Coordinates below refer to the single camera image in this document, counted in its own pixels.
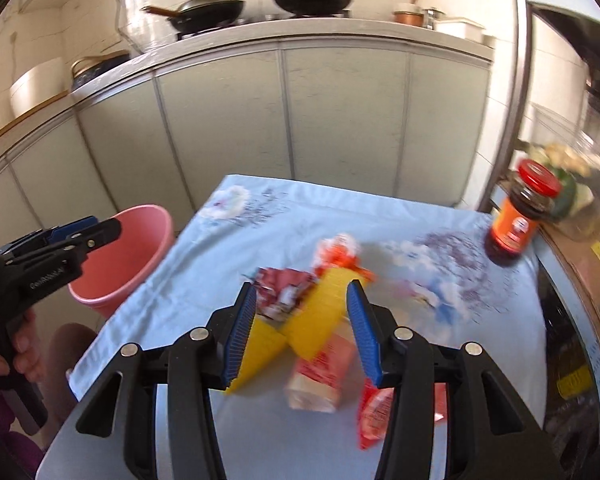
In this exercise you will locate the cardboard box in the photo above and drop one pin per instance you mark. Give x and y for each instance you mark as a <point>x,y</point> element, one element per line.
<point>585,300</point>

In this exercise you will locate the copper pot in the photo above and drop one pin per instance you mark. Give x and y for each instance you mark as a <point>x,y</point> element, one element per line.
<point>407,15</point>

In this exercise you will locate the blue floral tablecloth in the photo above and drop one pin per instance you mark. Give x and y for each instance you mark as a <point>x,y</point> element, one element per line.
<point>330,210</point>

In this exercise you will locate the red-lidded sauce jar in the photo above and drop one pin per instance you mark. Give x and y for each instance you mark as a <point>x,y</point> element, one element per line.
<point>515,220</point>

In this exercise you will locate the pink plastic bucket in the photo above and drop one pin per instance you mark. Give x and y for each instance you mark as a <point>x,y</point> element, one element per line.
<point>130,260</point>

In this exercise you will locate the red snack packet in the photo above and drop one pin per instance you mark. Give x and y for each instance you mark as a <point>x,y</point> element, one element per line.
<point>375,410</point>

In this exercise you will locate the black wok with lid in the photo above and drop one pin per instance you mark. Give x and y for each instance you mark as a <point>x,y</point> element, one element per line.
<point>210,10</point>

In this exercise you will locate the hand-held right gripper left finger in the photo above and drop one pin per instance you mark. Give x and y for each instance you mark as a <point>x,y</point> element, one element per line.
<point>240,340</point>

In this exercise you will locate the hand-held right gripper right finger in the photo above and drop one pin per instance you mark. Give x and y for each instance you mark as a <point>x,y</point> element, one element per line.
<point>365,335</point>

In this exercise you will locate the yellow plastic wrapper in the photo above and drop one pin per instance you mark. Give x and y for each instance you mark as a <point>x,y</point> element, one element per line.
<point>320,315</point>

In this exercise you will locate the ginger root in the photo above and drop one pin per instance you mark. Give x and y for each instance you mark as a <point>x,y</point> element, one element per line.
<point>565,157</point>

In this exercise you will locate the grey kitchen cabinet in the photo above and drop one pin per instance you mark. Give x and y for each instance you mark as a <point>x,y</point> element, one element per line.
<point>330,110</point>

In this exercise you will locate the clear plastic container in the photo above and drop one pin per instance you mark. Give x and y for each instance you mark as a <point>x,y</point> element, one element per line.
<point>595,195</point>

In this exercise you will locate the pink white snack packet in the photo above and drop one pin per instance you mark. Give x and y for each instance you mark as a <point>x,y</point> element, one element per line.
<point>320,380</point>

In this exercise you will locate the steel cup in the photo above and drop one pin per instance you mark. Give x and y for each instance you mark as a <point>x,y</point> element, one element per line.
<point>434,20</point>

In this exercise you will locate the dark rice cooker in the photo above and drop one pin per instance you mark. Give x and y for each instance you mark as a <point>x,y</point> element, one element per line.
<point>100,67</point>

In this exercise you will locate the red white snack wrapper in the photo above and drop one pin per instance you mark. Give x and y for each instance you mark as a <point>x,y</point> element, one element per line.
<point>337,255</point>

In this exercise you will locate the person's left hand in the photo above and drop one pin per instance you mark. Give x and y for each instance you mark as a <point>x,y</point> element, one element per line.
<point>27,355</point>

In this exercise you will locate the maroon snack wrapper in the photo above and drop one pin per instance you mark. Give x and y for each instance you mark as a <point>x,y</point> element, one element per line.
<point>285,287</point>

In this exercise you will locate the white rectangular container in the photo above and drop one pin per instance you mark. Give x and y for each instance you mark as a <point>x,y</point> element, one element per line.
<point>460,30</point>

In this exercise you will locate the purple clothing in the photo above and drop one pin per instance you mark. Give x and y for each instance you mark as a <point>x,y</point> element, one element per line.
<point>5,440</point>

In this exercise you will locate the gas stove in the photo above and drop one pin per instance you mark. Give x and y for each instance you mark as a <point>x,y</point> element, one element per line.
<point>195,35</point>

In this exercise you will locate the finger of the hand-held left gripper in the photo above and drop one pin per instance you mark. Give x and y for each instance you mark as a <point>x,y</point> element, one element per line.
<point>100,232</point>
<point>72,227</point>

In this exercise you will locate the large white pot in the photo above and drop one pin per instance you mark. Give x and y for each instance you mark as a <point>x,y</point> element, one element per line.
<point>37,87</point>

